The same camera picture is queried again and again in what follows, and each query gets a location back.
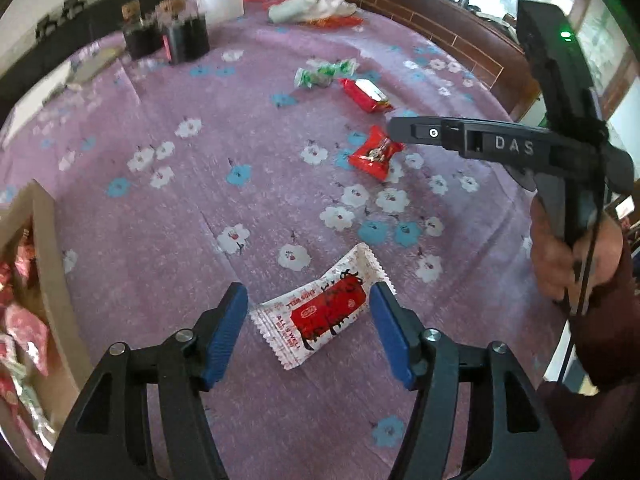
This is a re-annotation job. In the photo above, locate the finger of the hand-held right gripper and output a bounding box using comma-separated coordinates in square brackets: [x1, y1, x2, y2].
[387, 115, 553, 162]

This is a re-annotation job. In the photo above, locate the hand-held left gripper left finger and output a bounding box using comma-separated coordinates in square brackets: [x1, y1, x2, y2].
[45, 282, 249, 480]

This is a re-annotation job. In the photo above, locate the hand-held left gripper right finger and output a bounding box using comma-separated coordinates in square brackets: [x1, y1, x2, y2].
[369, 281, 572, 480]

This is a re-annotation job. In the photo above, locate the white and red snack packet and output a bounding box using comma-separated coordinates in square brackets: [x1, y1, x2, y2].
[249, 242, 396, 372]

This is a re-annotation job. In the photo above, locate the cardboard box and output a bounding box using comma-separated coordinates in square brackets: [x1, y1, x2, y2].
[0, 180, 93, 480]

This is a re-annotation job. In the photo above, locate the person's right forearm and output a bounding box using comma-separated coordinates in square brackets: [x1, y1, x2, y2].
[540, 240, 640, 461]

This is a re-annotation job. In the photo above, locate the person's right hand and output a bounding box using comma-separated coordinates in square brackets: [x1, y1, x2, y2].
[530, 195, 626, 306]

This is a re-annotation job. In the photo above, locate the shiny red snack packet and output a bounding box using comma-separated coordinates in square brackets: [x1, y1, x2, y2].
[347, 125, 406, 182]

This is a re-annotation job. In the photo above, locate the wooden cabinet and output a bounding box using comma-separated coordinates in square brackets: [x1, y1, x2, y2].
[292, 0, 543, 121]

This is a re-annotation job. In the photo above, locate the red snack packet white label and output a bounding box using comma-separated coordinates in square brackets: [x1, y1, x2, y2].
[338, 77, 395, 113]

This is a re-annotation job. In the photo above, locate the purple floral tablecloth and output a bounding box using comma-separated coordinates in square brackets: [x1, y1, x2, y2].
[0, 0, 551, 480]

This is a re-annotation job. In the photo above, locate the green and white candy packet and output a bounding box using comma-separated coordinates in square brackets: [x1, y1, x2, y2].
[294, 57, 360, 90]

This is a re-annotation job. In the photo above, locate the pile of red snack packets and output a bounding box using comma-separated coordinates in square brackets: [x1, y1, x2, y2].
[0, 227, 56, 453]

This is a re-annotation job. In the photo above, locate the white plastic bag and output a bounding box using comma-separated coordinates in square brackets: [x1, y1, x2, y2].
[267, 0, 358, 23]

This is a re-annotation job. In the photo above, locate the dark glass bottle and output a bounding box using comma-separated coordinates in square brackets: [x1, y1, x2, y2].
[159, 2, 188, 66]
[122, 2, 162, 60]
[182, 0, 211, 56]

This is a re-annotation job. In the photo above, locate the flat grey card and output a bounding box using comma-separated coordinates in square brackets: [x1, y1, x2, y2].
[65, 47, 126, 86]

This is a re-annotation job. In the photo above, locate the white paper sheet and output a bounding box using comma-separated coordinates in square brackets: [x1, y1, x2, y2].
[0, 65, 71, 148]

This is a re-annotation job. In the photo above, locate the black sofa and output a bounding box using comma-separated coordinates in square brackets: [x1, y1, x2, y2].
[0, 0, 201, 126]

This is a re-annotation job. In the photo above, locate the black cable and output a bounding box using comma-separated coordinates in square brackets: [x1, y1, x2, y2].
[555, 195, 608, 386]

